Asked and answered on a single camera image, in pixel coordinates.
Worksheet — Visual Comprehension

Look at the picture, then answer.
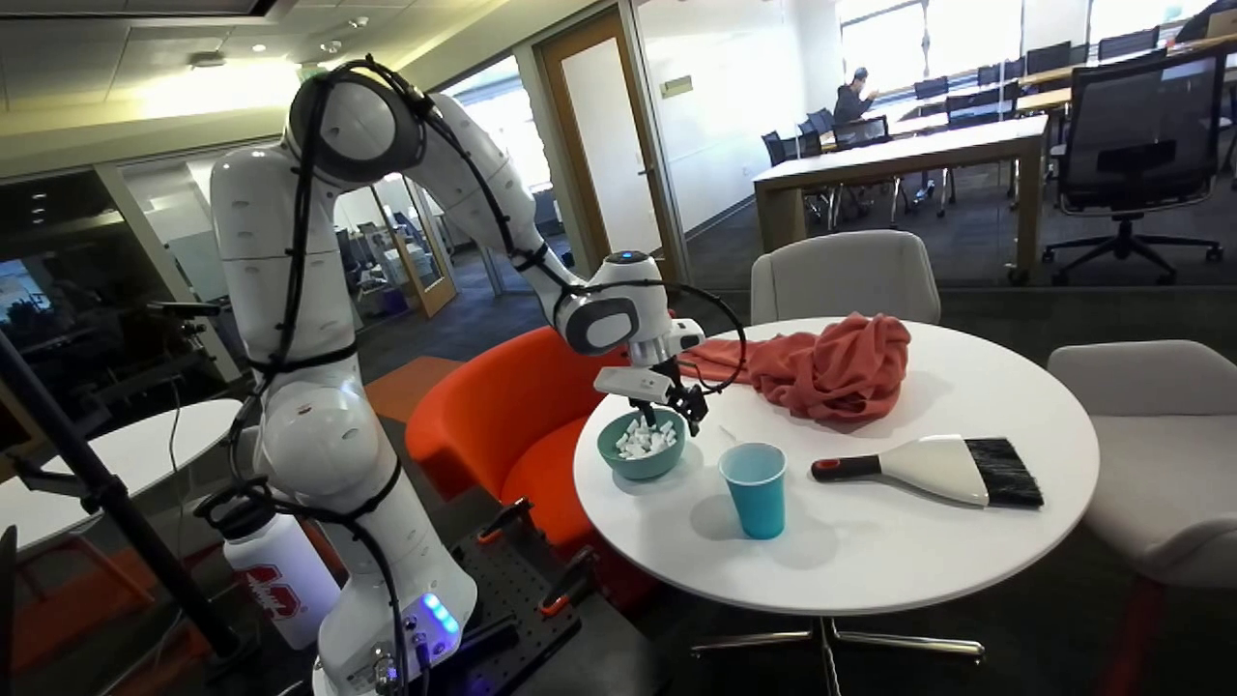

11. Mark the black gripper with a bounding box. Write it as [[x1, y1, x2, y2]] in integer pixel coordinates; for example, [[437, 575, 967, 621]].
[[651, 361, 713, 442]]

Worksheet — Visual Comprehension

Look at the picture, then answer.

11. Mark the teal bowl with white contents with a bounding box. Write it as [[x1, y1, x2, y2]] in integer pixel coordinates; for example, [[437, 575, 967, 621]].
[[597, 406, 688, 486]]

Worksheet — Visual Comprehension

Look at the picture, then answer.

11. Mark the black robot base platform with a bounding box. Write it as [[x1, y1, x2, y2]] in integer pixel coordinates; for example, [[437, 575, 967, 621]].
[[418, 500, 628, 696]]

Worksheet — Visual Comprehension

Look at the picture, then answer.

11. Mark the blue plastic cup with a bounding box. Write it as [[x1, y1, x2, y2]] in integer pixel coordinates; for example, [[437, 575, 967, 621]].
[[718, 442, 793, 545]]

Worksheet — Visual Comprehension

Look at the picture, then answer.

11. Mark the red crumpled cloth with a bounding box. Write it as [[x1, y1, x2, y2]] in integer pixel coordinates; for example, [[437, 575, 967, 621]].
[[677, 308, 915, 433]]

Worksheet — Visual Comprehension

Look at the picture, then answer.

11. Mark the orange armchair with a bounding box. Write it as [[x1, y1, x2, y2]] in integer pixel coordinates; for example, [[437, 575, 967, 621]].
[[404, 321, 664, 609]]

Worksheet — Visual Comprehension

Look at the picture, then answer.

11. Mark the grey chair with rounded back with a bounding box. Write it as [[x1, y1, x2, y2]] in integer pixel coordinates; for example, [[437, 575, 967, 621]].
[[746, 227, 946, 328]]

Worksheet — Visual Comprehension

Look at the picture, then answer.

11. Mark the round white table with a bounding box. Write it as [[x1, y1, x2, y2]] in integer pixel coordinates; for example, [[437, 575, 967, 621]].
[[567, 313, 1106, 696]]

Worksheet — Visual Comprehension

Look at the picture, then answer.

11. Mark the white brush with black bristles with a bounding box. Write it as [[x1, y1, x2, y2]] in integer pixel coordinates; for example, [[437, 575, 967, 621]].
[[808, 433, 1048, 514]]

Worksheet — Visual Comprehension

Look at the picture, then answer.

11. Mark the wooden framed glass door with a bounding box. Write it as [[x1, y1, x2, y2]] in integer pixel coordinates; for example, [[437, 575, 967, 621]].
[[530, 2, 688, 307]]

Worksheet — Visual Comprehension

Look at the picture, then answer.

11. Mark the long wooden table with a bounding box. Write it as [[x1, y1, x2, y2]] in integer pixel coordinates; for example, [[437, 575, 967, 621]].
[[749, 113, 1050, 288]]

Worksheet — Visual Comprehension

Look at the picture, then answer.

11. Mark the seated person in dark clothes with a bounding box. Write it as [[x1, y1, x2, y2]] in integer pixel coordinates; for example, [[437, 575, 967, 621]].
[[831, 65, 882, 134]]

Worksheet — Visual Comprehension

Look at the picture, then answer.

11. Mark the white bottle with red print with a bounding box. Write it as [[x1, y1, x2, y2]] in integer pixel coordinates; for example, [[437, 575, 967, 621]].
[[197, 478, 346, 653]]

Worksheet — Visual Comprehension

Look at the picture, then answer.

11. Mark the grey chair with wide seat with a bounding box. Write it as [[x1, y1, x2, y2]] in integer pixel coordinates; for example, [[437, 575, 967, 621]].
[[1045, 337, 1237, 597]]

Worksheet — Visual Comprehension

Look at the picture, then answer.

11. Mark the black mesh office chair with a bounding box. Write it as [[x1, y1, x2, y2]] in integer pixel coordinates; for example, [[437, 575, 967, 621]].
[[1041, 47, 1231, 288]]

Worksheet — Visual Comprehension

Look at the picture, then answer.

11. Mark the small white side table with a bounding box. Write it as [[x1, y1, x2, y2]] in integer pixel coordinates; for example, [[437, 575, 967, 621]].
[[0, 393, 253, 553]]

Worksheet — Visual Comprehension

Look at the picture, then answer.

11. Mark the black tripod stand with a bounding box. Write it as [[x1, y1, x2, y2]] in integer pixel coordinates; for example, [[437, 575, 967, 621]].
[[0, 328, 253, 665]]

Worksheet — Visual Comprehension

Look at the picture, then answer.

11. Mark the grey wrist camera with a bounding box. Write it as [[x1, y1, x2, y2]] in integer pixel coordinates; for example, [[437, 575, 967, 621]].
[[593, 363, 682, 406]]

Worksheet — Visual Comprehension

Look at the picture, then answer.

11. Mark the black cable along robot arm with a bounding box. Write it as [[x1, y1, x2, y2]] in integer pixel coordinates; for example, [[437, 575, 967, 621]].
[[228, 53, 749, 696]]

